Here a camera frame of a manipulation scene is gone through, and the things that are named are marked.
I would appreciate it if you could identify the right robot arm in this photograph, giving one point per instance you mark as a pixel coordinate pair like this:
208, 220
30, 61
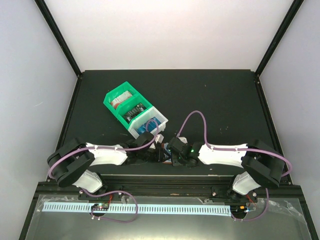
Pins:
262, 166

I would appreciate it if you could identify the black frame post right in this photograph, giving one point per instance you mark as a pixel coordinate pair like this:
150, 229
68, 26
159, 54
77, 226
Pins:
282, 29

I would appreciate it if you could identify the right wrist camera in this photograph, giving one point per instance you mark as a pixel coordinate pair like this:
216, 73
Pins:
183, 139

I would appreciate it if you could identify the black frame post left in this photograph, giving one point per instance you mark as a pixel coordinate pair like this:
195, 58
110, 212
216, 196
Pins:
49, 19

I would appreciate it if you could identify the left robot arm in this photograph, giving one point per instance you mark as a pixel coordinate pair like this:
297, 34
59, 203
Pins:
70, 164

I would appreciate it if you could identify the green double storage bin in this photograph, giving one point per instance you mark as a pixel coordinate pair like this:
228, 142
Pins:
126, 105

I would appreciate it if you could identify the white storage bin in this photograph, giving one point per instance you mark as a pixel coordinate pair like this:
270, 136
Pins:
144, 117

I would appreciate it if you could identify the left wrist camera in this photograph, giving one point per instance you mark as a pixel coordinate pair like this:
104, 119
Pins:
159, 138

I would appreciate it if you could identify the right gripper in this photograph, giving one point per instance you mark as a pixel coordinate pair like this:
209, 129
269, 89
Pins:
174, 161

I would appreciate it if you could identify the blue cards stack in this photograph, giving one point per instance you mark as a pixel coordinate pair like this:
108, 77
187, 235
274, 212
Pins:
149, 126

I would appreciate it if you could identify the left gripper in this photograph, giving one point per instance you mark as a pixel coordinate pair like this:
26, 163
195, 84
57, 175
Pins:
159, 157

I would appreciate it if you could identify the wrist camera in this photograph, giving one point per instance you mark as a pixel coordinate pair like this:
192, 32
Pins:
183, 139
159, 138

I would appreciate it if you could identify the black frame post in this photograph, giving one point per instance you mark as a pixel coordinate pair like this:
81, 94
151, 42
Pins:
282, 29
49, 19

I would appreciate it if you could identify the black cards stack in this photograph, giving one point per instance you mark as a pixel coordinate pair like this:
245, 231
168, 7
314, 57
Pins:
134, 112

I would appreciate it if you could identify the brown leather card holder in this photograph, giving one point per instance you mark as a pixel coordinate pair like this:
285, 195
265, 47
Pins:
167, 154

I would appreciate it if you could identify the white slotted cable duct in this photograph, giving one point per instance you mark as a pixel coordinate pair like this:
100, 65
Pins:
120, 208

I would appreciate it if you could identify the red white cards stack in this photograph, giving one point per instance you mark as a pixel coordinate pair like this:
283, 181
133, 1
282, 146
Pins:
120, 99

